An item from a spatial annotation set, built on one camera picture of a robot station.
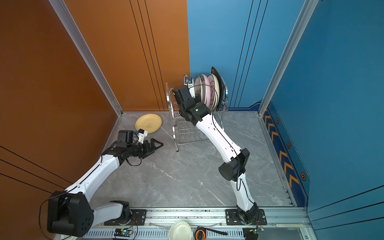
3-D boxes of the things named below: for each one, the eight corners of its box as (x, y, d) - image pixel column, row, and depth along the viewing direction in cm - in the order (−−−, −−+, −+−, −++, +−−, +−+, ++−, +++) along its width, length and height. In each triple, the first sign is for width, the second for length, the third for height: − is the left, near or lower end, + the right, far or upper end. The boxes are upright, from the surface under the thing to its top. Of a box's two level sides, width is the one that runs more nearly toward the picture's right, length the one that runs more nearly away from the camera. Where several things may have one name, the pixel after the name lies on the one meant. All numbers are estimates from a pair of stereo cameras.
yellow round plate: (133, 133, 110) (132, 131, 108) (139, 115, 121) (138, 113, 120) (160, 133, 110) (159, 131, 108) (163, 115, 121) (163, 113, 120)
